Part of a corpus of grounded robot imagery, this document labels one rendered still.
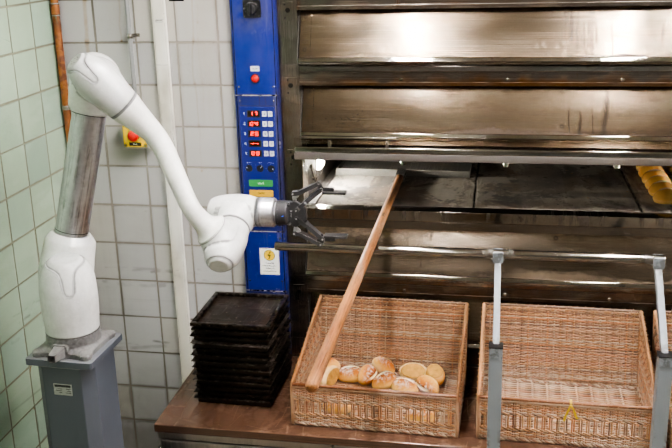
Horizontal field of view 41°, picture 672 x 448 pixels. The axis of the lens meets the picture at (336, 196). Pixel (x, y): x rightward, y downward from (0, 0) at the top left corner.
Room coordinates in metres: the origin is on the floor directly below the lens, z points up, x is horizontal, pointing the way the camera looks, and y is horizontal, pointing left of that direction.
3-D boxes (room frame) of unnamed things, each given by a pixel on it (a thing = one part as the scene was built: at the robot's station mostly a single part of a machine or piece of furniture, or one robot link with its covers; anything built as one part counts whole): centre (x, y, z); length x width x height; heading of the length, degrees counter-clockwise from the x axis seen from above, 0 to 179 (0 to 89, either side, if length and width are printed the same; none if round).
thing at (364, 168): (3.70, -0.31, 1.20); 0.55 x 0.36 x 0.03; 79
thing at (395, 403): (2.80, -0.15, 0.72); 0.56 x 0.49 x 0.28; 78
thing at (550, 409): (2.69, -0.74, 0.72); 0.56 x 0.49 x 0.28; 79
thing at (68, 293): (2.40, 0.78, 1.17); 0.18 x 0.16 x 0.22; 19
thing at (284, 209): (2.56, 0.13, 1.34); 0.09 x 0.07 x 0.08; 79
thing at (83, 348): (2.37, 0.78, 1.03); 0.22 x 0.18 x 0.06; 167
